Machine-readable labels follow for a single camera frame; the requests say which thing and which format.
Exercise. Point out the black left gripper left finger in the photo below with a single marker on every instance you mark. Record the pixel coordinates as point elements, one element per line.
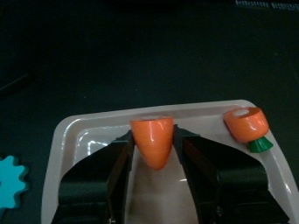
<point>97,178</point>

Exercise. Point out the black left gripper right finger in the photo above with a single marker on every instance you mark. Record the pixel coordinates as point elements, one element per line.
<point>229,180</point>

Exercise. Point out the orange toy carrot tip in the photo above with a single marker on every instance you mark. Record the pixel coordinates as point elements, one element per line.
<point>153,140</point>

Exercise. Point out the orange carrot top green stem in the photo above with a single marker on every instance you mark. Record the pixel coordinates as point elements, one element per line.
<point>247,125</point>

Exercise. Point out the white plastic tray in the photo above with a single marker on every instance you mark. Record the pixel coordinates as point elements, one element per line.
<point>163,192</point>

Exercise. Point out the blue gear-shaped toy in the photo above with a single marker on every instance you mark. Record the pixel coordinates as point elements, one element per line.
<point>9,183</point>

